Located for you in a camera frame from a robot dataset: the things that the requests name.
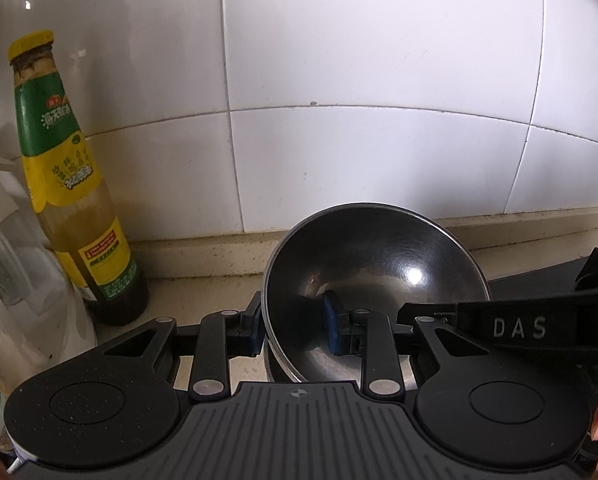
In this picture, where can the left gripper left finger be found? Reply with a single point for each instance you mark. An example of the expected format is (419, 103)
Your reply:
(223, 336)

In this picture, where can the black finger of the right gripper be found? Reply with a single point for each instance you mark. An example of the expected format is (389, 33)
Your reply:
(416, 315)

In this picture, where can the clear plastic bag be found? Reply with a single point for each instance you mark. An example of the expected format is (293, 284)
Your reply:
(43, 321)

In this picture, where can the black gas stove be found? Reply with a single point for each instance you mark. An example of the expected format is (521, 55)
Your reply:
(574, 279)

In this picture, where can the large steel bowl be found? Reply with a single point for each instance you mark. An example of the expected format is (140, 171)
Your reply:
(372, 256)

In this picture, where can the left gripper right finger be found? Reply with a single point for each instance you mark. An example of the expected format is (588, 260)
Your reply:
(369, 335)

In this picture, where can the yellow cap cooking wine bottle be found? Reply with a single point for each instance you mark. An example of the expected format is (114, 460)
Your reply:
(67, 190)

